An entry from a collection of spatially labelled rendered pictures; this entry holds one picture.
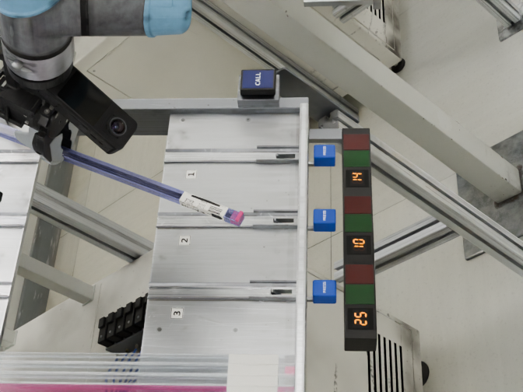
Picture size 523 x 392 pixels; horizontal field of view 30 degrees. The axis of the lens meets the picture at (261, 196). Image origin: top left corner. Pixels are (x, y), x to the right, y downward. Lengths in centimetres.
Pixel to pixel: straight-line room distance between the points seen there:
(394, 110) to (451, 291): 45
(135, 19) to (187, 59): 149
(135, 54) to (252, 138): 112
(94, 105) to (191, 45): 133
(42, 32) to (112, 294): 90
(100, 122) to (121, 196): 227
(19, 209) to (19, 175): 6
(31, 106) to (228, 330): 36
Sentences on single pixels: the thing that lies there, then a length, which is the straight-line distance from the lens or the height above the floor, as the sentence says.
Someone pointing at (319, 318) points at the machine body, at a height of 36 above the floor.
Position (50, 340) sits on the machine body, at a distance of 195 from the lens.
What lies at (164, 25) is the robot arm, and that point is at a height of 109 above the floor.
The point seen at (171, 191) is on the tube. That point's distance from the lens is 118.
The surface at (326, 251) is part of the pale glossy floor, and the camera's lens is 240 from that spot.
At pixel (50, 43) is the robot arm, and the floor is 116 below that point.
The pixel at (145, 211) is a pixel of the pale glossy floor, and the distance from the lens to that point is 319.
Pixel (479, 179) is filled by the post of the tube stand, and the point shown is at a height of 11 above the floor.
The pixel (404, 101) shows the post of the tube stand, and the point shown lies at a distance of 182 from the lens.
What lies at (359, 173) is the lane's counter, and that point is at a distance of 136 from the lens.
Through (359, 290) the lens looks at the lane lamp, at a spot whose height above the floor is 66.
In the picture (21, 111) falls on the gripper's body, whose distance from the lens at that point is 114.
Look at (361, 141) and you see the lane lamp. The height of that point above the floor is 65.
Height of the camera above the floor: 148
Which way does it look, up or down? 33 degrees down
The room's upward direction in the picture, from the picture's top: 59 degrees counter-clockwise
